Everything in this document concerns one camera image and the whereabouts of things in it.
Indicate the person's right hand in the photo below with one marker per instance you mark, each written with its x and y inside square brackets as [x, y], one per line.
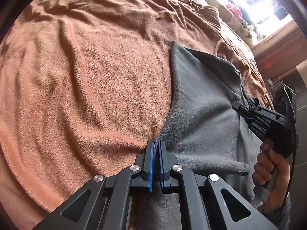
[267, 160]

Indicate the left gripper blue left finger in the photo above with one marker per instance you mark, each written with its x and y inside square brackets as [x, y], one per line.
[148, 165]

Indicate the right pink curtain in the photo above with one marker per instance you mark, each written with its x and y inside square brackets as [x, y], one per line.
[281, 51]

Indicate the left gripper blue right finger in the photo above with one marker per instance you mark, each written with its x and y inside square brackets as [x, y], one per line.
[165, 167]

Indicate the plush toys on windowsill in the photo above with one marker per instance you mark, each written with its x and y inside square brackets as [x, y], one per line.
[234, 13]

